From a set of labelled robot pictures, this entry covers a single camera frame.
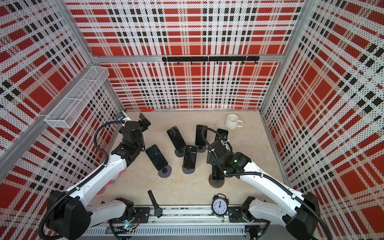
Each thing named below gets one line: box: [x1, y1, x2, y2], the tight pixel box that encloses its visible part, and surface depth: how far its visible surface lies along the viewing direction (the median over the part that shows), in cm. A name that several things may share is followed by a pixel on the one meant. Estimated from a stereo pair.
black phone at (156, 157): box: [145, 144, 168, 171], surface depth 84 cm
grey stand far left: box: [158, 165, 172, 178], surface depth 90 cm
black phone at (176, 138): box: [166, 126, 186, 151], surface depth 92 cm
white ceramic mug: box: [225, 114, 243, 130], surface depth 109 cm
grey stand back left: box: [174, 146, 186, 158], surface depth 98 cm
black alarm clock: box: [211, 193, 229, 219], surface depth 76 cm
